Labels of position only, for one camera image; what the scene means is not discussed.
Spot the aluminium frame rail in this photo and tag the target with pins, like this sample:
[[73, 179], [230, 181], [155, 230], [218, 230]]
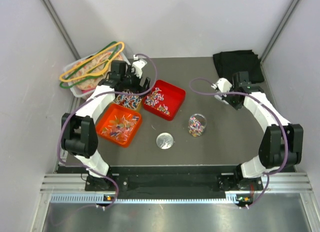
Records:
[[285, 182]]

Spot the clear glass jar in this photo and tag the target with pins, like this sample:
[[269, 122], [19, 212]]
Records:
[[197, 124]]

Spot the orange candy tray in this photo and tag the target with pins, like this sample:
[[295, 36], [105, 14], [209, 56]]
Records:
[[119, 125]]

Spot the silver round jar lid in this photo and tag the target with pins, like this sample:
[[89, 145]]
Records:
[[164, 140]]

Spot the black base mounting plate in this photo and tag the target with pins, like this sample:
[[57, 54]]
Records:
[[213, 177]]

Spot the yellow clothes hanger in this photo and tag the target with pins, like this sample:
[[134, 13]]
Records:
[[100, 68]]

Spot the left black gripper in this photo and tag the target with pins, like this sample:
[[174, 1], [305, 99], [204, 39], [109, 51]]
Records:
[[138, 88]]

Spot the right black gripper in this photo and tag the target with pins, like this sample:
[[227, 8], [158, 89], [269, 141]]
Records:
[[237, 106]]

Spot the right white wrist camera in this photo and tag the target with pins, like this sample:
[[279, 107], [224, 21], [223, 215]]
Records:
[[222, 85]]

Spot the green clothes hanger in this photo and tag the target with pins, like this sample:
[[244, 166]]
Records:
[[88, 72]]

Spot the white plastic basket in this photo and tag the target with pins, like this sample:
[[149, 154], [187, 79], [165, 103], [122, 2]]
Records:
[[77, 92]]

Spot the red candy tray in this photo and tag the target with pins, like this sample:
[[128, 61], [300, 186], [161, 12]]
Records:
[[173, 98]]

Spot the pile of wrapped candies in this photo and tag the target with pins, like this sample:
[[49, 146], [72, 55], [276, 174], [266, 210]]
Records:
[[156, 100]]

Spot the black folded cloth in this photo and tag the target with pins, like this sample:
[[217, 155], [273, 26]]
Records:
[[228, 63]]

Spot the gold tin candy box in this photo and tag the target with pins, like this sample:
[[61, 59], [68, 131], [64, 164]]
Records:
[[130, 101]]

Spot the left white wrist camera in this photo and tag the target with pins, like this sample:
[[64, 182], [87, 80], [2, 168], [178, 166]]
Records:
[[137, 66]]

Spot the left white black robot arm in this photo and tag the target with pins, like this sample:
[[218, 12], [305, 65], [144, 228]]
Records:
[[78, 132]]

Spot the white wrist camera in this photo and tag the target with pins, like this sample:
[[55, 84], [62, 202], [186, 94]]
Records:
[[137, 66], [222, 85]]

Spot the floral patterned cloth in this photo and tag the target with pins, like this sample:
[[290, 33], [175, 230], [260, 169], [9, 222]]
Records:
[[89, 82]]

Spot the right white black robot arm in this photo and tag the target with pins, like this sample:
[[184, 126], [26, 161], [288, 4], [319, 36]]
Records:
[[282, 142]]

